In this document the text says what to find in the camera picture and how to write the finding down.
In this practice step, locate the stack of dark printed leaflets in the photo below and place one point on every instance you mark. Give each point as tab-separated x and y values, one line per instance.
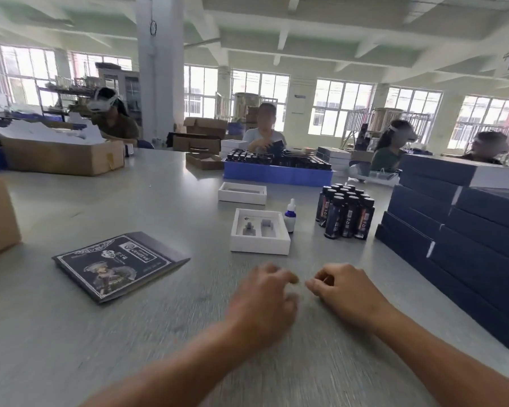
118	264

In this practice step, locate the large open cardboard box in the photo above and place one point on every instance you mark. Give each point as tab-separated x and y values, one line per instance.
55	150

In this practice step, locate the person's right forearm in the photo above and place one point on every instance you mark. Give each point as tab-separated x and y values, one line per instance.
441	360

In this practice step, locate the white dropper bottle blue label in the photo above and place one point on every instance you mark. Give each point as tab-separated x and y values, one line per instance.
290	218

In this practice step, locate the steel tank with railing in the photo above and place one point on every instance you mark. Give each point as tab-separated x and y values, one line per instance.
384	122
244	106

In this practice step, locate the shallow white box tray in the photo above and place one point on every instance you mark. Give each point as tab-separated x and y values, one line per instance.
242	193

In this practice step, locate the stack of white flat boxes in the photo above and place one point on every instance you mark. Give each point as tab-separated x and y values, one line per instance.
335	158

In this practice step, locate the white standing air conditioner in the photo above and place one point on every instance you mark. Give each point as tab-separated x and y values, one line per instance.
301	106

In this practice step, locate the cluster of dark labelled bottles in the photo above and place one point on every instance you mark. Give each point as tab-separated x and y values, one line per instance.
345	211

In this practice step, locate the person's left hand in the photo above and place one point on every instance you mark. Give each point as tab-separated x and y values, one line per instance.
261	309

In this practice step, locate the stack of brown cardboard boxes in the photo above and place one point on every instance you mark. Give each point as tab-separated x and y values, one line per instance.
201	133

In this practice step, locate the person's left fingers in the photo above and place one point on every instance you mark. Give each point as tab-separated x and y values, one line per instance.
284	283

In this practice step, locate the stack of dark blue boxes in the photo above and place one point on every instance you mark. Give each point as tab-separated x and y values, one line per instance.
462	237

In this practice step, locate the blue crate of dark bottles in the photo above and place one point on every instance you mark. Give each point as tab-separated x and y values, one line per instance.
280	167

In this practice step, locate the person's right fingers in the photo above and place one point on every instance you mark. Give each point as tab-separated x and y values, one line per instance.
322	281

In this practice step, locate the white concrete pillar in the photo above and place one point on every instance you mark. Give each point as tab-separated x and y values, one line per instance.
160	67

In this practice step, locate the white headset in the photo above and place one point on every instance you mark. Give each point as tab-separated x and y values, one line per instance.
101	101

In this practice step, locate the person's right hand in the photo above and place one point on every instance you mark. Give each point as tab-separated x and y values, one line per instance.
343	294

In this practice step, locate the person's left forearm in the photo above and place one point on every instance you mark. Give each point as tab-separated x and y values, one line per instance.
165	368

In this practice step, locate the white foam insert tray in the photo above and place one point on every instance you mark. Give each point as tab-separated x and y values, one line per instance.
261	231

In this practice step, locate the flat open cardboard box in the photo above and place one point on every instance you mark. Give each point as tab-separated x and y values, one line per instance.
203	161

